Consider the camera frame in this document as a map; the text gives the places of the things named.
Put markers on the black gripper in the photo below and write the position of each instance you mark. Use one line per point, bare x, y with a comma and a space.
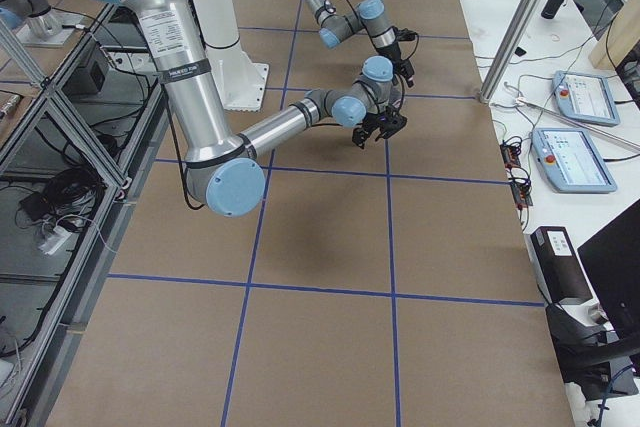
374, 123
395, 53

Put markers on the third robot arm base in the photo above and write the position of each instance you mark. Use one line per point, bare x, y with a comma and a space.
35, 22

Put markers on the blue teach pendant near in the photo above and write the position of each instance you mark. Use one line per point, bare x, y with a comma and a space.
570, 161

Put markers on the blue teach pendant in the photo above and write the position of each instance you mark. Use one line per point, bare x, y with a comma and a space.
585, 97
570, 161

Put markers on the blue teach pendant far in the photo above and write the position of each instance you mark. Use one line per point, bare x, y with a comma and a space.
585, 97

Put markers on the black power box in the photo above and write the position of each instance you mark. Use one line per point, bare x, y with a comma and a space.
555, 256

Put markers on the black monitor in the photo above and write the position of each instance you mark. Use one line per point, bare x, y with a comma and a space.
610, 259

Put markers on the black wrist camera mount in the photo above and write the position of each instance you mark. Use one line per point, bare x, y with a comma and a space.
406, 35
393, 118

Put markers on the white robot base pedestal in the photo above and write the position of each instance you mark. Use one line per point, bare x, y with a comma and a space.
239, 81

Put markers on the aluminium frame post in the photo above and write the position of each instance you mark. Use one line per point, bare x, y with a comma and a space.
506, 50

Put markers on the wooden post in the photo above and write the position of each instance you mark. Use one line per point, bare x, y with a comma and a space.
618, 39

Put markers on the aluminium truss frame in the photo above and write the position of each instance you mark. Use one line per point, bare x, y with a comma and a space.
81, 115

